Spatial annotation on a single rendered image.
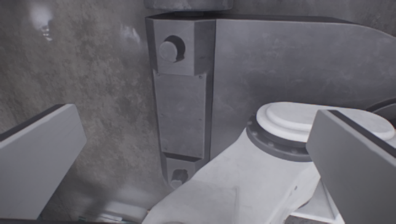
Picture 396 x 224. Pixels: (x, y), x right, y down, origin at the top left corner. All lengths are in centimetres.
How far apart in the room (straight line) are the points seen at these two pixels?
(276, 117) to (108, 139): 77
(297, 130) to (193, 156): 32
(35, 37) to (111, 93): 32
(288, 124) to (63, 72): 81
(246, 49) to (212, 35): 8
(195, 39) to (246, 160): 24
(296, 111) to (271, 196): 16
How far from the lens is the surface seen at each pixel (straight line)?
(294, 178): 33
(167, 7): 44
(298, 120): 36
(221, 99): 50
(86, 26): 81
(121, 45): 75
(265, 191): 30
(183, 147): 57
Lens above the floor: 61
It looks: 58 degrees down
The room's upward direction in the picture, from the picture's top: 154 degrees counter-clockwise
